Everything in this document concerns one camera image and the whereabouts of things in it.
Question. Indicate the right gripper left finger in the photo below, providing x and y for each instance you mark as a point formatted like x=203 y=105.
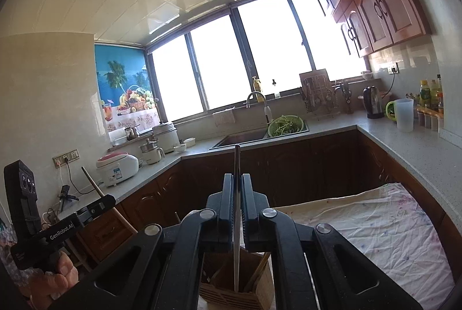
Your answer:
x=159 y=268

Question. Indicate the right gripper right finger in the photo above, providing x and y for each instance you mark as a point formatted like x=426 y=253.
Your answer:
x=315 y=267

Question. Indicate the steel chopstick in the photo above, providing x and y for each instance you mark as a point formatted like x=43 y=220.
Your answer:
x=236 y=230

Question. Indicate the wooden chopstick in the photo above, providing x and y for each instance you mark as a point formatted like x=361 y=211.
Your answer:
x=260 y=268
x=109 y=198

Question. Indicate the kitchen faucet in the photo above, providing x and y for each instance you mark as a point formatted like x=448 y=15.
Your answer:
x=267 y=110

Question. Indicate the person left hand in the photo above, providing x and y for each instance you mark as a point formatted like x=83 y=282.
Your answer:
x=45 y=287

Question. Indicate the wooden utensil holder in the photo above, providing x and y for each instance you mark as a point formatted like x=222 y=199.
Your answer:
x=246 y=284

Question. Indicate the white dotted tablecloth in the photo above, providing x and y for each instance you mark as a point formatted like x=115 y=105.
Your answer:
x=389 y=227

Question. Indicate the white rice cooker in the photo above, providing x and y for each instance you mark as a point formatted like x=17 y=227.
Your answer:
x=117 y=167

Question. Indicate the small white electric pot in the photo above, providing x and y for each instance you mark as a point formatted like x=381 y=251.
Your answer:
x=151 y=152

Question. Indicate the large white cooker pot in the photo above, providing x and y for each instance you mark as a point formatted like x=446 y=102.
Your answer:
x=166 y=136

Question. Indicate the green vegetable colander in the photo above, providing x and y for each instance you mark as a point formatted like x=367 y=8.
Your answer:
x=285 y=125

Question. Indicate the hanging dish cloth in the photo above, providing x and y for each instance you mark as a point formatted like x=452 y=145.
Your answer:
x=224 y=117

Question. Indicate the beach fruit poster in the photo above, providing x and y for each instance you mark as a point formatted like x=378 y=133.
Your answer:
x=126 y=97

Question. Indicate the knife block rack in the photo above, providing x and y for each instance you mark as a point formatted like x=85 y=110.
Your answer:
x=318 y=93

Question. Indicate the translucent plastic pitcher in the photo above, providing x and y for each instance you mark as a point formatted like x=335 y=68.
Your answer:
x=404 y=114

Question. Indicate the dish soap bottle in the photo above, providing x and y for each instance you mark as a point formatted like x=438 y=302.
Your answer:
x=257 y=89

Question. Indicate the green tea bottle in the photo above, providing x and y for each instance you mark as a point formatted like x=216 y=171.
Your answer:
x=425 y=94

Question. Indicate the wall power socket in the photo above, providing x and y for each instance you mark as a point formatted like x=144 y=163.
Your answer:
x=65 y=158

